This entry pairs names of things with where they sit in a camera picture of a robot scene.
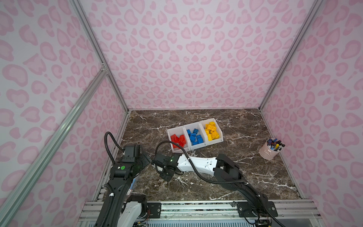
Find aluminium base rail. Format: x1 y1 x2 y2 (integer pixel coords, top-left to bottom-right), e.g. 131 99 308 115
76 200 324 227

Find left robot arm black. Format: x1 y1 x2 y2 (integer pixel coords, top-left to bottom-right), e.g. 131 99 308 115
95 131 151 227

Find yellow lego bricks in bin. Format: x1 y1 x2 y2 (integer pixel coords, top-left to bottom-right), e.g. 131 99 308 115
205 122 220 141

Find red lego bricks in bin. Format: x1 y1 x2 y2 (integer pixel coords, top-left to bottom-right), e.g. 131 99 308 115
171 134 187 148

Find white three-compartment plastic bin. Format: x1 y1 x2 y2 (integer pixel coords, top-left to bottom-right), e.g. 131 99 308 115
167 118 224 153

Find blue lego bricks in bin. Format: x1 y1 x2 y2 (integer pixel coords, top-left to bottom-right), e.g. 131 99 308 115
187 128 204 146

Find pink cup of markers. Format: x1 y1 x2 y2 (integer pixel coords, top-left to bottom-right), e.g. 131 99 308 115
259 138 285 160

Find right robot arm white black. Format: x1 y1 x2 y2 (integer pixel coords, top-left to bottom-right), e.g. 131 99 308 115
152 141 284 227

